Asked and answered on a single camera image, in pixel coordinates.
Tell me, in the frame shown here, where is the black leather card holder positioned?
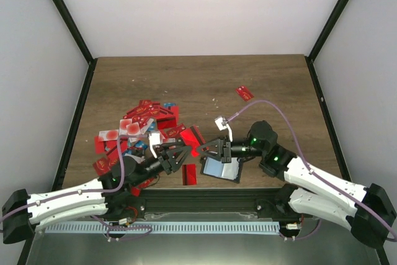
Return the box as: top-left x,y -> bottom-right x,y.
200,158 -> 243,184

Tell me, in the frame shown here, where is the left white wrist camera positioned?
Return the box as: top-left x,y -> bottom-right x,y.
148,131 -> 161,158

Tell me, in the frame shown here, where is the red card black stripe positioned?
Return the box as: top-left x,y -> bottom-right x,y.
182,164 -> 197,186

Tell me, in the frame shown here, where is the white red circle card upper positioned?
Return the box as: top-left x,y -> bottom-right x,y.
126,122 -> 141,136

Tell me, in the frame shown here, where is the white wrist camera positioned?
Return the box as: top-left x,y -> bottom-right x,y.
214,116 -> 233,141
148,131 -> 161,158

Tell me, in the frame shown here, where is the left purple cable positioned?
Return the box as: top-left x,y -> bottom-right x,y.
0,134 -> 153,243

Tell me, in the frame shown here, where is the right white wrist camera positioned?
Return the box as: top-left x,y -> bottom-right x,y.
214,116 -> 233,141

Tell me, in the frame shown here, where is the light blue slotted cable duct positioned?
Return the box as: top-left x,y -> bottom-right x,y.
45,221 -> 280,235

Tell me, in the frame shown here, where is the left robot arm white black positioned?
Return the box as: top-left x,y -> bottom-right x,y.
1,140 -> 192,245

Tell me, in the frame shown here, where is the red VIP card low left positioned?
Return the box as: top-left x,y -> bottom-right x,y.
92,158 -> 111,176

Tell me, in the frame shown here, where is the red VIP card top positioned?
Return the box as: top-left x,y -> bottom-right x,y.
123,104 -> 156,119

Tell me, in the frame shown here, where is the red VIP card centre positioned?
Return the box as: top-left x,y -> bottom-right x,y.
165,124 -> 186,138

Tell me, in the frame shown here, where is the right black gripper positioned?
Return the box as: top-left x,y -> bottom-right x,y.
197,135 -> 265,163

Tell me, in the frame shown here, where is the black aluminium frame rail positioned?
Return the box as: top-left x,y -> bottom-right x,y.
38,186 -> 368,216

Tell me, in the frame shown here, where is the blue card top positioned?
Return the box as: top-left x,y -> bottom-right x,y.
163,102 -> 176,108

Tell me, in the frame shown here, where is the white red circle card left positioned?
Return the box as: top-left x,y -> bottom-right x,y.
98,130 -> 119,141

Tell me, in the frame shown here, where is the lone red VIP card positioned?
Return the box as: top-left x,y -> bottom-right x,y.
235,86 -> 254,102

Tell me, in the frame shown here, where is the white red circle card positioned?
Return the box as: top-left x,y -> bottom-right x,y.
126,122 -> 141,136
98,130 -> 119,141

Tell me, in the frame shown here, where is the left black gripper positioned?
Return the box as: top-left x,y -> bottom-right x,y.
132,141 -> 193,188

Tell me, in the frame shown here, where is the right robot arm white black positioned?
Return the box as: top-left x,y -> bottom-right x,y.
196,120 -> 396,249

